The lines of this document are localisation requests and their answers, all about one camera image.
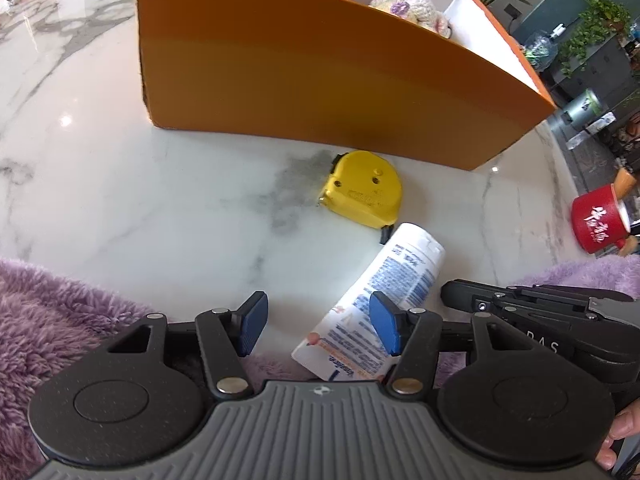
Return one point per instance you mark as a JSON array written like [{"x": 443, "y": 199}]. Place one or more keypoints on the metal trash can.
[{"x": 585, "y": 107}]

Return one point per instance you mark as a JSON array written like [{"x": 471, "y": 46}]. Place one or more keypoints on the purple fluffy blanket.
[{"x": 50, "y": 320}]

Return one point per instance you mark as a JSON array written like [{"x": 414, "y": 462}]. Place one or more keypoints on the orange cardboard box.
[{"x": 300, "y": 85}]

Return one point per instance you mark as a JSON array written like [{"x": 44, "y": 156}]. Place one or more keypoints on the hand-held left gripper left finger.
[{"x": 252, "y": 321}]

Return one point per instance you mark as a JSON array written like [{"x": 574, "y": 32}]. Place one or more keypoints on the white lotion tube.
[{"x": 395, "y": 270}]

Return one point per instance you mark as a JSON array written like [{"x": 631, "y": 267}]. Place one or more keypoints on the cream crochet doll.
[{"x": 410, "y": 7}]

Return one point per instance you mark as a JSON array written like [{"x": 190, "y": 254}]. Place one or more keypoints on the hanging ivy plant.
[{"x": 595, "y": 25}]

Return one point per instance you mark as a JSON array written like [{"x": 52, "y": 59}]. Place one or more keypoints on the red mug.
[{"x": 597, "y": 225}]

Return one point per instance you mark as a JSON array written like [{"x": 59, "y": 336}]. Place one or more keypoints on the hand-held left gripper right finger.
[{"x": 387, "y": 322}]

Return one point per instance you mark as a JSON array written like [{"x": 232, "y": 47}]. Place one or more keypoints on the yellow tape measure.
[{"x": 362, "y": 190}]

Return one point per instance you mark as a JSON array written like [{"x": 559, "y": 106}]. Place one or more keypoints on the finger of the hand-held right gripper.
[
  {"x": 460, "y": 296},
  {"x": 560, "y": 294}
]

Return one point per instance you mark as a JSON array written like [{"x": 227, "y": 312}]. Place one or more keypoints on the large water bottle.
[{"x": 542, "y": 50}]

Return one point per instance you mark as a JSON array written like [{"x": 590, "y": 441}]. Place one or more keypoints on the dark grey cabinet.
[{"x": 610, "y": 75}]

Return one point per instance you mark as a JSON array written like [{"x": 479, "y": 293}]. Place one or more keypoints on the person's right hand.
[{"x": 622, "y": 435}]

